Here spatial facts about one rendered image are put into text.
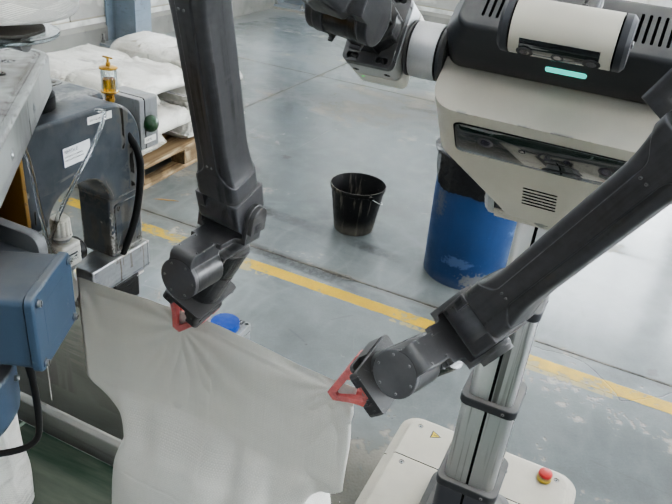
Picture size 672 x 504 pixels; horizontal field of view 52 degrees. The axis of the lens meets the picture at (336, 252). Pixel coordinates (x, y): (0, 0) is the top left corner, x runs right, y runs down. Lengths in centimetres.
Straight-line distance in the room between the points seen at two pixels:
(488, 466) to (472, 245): 164
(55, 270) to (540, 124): 70
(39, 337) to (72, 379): 120
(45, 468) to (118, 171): 89
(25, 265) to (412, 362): 42
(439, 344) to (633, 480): 187
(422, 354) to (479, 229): 239
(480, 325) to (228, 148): 36
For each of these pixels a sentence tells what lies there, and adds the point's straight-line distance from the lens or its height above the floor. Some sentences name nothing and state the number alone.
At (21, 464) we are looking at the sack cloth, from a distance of 174.
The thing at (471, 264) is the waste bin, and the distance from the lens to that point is 323.
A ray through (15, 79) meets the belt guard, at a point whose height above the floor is 142.
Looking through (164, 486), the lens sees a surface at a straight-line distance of 122.
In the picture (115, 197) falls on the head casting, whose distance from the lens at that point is 119.
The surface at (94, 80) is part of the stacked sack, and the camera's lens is 388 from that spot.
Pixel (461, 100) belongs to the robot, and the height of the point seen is 139.
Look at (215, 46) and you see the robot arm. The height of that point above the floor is 152.
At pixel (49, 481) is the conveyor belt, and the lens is 181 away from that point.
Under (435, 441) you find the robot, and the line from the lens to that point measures 209.
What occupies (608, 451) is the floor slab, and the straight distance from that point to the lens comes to 268.
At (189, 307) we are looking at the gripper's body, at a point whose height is 113.
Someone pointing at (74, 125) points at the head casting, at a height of 132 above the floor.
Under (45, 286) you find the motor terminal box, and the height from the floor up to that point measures 130.
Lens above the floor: 169
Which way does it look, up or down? 29 degrees down
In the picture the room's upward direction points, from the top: 6 degrees clockwise
